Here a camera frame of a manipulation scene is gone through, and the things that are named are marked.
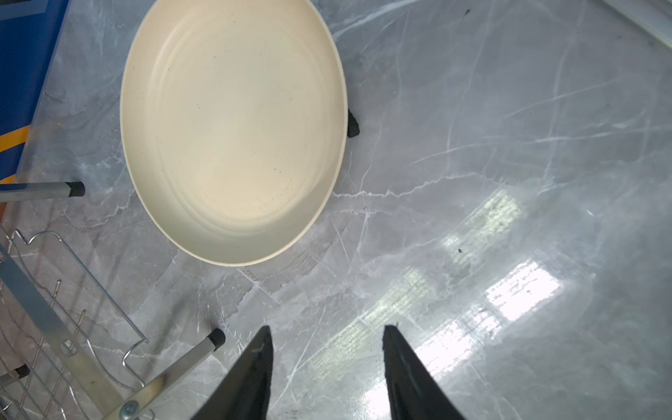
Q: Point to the black orange tape roll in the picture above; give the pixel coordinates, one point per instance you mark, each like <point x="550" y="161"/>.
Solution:
<point x="353" y="129"/>

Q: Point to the plain cream plate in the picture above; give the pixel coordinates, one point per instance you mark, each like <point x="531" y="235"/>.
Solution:
<point x="234" y="116"/>

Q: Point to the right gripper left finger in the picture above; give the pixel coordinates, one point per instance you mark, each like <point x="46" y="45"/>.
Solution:
<point x="245" y="392"/>

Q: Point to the steel two-tier dish rack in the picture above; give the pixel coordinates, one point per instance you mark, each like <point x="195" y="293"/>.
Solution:
<point x="73" y="347"/>

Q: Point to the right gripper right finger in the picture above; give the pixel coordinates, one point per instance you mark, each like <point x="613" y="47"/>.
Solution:
<point x="412" y="392"/>

